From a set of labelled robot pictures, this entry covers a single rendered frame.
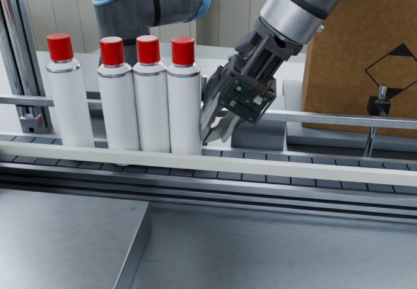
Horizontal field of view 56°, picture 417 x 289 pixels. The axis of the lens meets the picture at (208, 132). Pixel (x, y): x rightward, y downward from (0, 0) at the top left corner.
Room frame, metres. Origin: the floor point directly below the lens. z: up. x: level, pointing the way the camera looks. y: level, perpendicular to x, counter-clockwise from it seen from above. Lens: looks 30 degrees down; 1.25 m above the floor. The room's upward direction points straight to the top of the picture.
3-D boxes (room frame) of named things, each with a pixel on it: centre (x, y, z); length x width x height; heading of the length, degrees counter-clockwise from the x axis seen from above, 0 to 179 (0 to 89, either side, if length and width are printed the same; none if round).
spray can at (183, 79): (0.56, 0.04, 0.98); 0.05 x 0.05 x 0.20
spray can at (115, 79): (0.56, 0.14, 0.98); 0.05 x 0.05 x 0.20
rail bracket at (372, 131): (0.58, -0.29, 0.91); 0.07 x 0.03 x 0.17; 172
